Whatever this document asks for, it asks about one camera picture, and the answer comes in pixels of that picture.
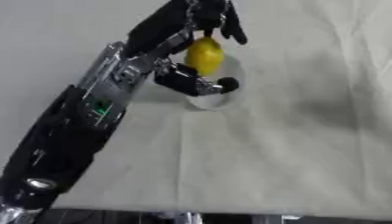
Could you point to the yellow toy lemon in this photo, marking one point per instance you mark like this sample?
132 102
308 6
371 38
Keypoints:
204 55

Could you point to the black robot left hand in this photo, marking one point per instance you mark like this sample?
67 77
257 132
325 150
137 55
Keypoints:
162 22

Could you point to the silver and black left arm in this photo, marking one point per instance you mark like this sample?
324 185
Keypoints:
71 128

